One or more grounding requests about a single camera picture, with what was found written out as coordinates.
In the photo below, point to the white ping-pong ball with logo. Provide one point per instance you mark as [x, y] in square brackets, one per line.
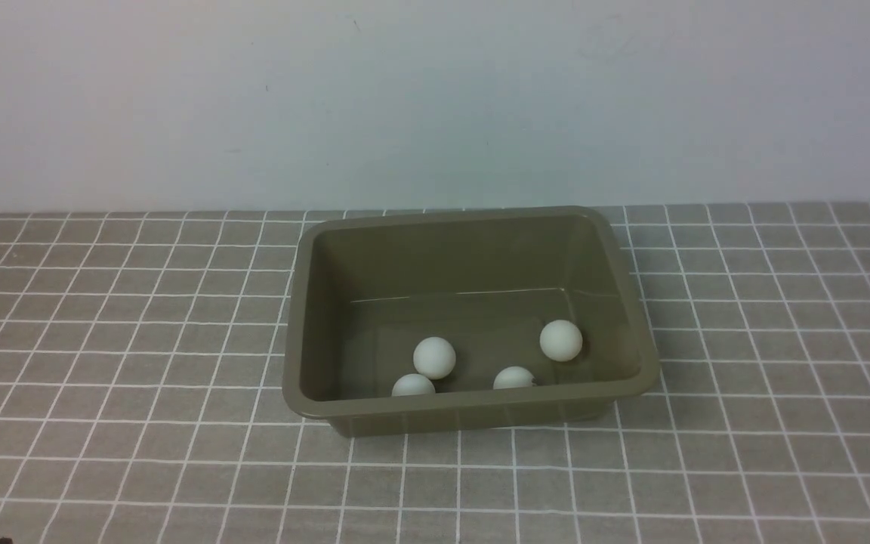
[561, 341]

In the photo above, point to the olive green plastic bin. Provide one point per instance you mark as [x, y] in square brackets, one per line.
[366, 291]

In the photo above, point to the grey checked tablecloth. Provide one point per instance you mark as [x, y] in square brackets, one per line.
[140, 394]

